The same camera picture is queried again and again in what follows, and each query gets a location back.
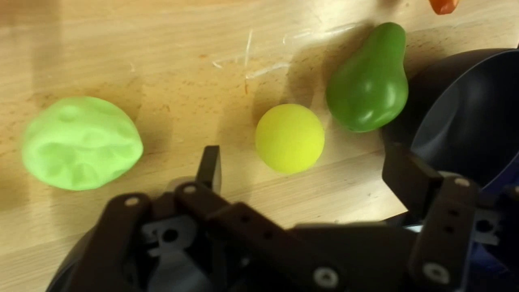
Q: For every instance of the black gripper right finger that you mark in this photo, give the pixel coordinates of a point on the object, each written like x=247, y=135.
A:
x=448, y=227

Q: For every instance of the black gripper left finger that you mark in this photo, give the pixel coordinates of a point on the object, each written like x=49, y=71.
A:
x=211, y=167

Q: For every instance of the yellow plush ball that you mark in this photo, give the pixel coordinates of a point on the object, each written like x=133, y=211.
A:
x=291, y=138

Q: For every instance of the dark green plush pear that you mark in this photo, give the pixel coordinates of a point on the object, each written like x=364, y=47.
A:
x=370, y=86

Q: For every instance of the small red plush strawberry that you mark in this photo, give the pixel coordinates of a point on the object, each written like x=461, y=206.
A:
x=443, y=5

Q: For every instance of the light green lumpy plush fruit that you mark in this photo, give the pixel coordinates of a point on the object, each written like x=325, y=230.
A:
x=81, y=143

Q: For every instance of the large black bowl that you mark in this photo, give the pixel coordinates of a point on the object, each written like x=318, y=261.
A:
x=471, y=107

